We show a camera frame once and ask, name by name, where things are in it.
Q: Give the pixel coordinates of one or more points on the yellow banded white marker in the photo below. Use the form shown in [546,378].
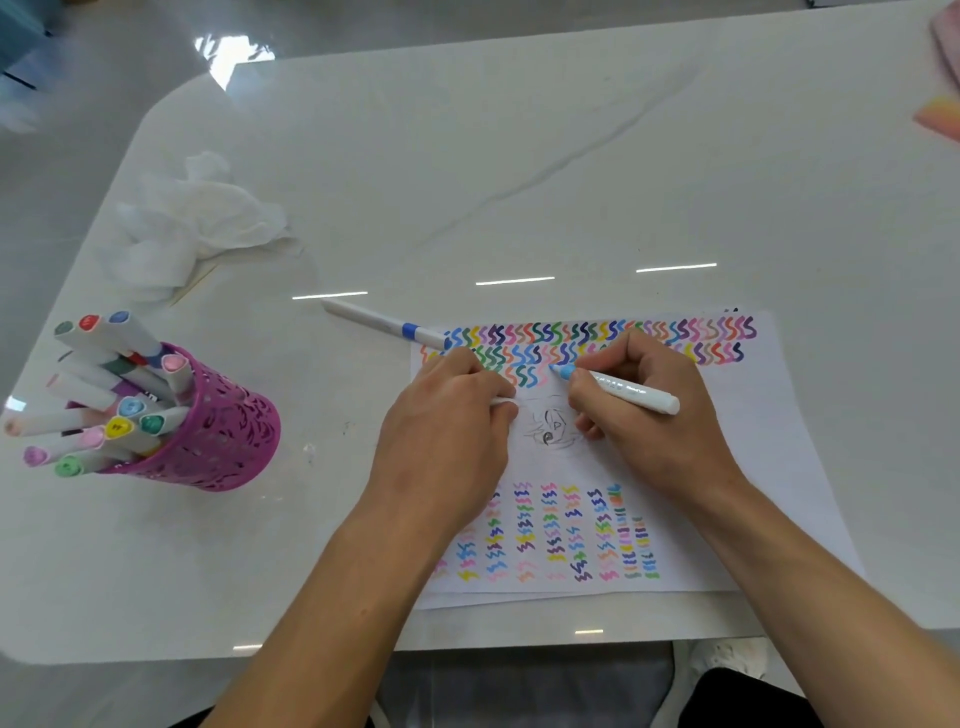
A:
[120,430]

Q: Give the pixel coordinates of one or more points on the peach banded white marker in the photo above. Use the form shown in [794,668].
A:
[37,424]

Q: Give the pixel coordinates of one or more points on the lilac banded white marker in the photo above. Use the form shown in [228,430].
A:
[37,455]

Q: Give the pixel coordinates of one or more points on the person's right hand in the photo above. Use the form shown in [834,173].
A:
[660,442]

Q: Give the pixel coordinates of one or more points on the red banded white marker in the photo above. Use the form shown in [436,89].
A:
[91,324]

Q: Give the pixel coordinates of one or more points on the black trousers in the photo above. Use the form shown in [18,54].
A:
[750,705]

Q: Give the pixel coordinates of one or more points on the person's right white shoe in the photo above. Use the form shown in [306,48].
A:
[727,656]

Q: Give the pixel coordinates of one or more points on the person's left forearm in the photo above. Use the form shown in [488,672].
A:
[322,645]

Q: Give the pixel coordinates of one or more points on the pink yellow eraser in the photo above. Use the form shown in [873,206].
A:
[941,120]

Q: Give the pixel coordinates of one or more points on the light green banded white marker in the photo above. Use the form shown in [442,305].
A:
[71,466]

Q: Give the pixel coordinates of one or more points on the crumpled white tissue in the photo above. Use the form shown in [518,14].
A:
[195,217]

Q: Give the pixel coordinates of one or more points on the pink perforated pen holder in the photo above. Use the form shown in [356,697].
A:
[232,442]

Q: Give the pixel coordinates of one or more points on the salmon banded white marker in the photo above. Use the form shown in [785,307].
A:
[75,390]

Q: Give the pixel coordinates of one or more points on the royal blue banded white marker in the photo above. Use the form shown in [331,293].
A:
[375,319]

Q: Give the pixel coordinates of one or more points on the grey green banded white marker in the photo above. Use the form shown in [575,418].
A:
[66,330]

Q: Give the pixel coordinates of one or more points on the pink pencil case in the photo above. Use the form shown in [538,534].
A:
[949,37]

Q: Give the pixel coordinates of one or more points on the person's left hand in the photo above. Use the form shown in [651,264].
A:
[442,457]

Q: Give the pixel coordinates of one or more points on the blue curtain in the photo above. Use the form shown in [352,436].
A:
[22,30]

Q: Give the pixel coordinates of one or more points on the person's right forearm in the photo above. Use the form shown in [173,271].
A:
[832,615]

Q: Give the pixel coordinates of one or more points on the sky blue banded white marker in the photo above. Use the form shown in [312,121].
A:
[645,397]

